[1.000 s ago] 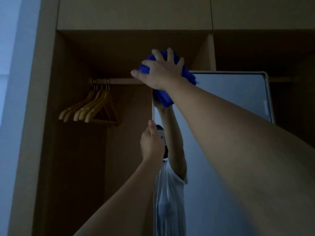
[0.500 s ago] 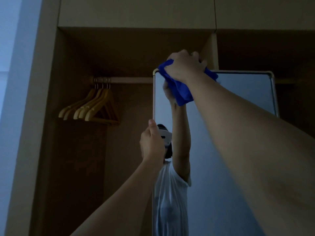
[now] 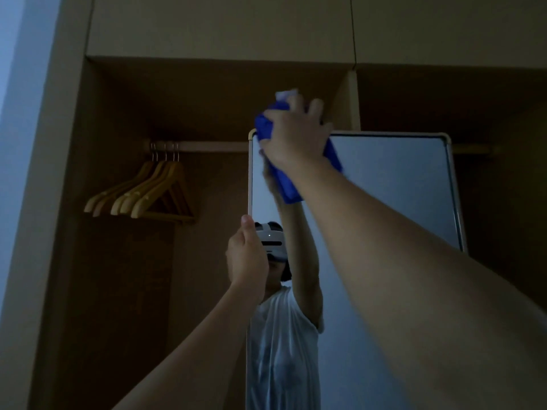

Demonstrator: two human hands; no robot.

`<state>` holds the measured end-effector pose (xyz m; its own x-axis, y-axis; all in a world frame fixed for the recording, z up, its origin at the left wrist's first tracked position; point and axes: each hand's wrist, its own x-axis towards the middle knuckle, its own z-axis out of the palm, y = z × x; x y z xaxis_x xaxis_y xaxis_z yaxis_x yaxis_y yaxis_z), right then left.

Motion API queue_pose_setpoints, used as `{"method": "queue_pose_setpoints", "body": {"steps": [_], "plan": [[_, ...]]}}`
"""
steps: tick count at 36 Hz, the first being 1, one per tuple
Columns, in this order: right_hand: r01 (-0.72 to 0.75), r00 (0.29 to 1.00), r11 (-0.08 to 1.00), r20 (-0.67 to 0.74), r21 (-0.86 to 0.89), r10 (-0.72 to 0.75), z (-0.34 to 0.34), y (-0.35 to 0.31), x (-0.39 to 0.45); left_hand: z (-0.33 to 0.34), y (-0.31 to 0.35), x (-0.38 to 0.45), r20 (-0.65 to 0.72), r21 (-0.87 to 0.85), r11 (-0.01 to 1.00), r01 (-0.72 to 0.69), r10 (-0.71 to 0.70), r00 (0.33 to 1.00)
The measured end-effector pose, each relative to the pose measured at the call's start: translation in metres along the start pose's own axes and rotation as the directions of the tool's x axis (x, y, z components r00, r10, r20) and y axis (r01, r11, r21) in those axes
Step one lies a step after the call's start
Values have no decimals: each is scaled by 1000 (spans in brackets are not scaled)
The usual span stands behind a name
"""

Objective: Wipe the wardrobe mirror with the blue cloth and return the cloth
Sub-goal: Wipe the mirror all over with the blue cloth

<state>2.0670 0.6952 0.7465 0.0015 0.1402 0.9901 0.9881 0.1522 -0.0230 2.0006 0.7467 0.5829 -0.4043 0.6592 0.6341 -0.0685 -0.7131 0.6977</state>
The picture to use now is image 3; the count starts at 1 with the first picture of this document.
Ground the metal framed mirror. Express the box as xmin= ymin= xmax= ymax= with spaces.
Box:
xmin=246 ymin=129 xmax=468 ymax=410

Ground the person's left forearm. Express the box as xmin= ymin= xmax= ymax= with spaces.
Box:
xmin=113 ymin=285 xmax=266 ymax=410

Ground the person's right forearm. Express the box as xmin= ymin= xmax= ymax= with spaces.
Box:
xmin=294 ymin=157 xmax=547 ymax=410

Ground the brown wooden wardrobe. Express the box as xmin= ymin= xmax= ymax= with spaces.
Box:
xmin=26 ymin=0 xmax=547 ymax=410

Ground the person's right hand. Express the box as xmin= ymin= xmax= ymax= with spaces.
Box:
xmin=259 ymin=93 xmax=334 ymax=171

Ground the wooden clothes hanger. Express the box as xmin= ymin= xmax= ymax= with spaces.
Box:
xmin=84 ymin=153 xmax=160 ymax=213
xmin=92 ymin=153 xmax=165 ymax=218
xmin=120 ymin=143 xmax=191 ymax=216
xmin=110 ymin=153 xmax=172 ymax=216
xmin=130 ymin=143 xmax=196 ymax=223

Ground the person's left hand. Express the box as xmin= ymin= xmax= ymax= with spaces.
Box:
xmin=226 ymin=214 xmax=270 ymax=302

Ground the blue cleaning cloth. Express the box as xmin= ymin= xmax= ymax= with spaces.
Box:
xmin=255 ymin=89 xmax=344 ymax=205

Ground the wooden clothes rod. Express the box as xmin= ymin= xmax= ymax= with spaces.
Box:
xmin=147 ymin=140 xmax=251 ymax=153

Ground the wardrobe upper cabinet door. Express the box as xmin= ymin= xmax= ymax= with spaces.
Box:
xmin=85 ymin=0 xmax=357 ymax=65
xmin=350 ymin=0 xmax=547 ymax=71

